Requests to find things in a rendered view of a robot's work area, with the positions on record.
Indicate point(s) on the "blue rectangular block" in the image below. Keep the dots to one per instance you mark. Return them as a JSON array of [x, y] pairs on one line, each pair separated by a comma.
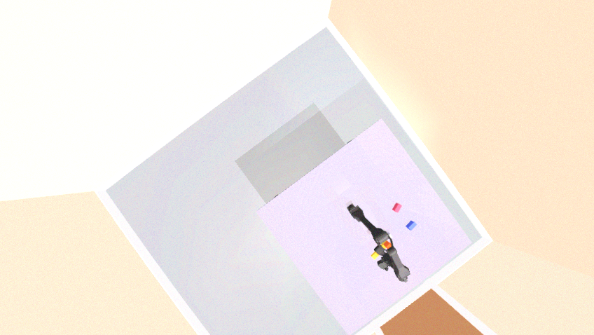
[[411, 225]]

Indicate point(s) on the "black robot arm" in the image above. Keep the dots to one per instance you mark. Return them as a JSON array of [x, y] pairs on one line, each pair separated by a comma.
[[380, 236]]

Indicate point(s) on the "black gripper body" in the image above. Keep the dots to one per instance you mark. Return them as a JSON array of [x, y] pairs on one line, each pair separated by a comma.
[[381, 252]]

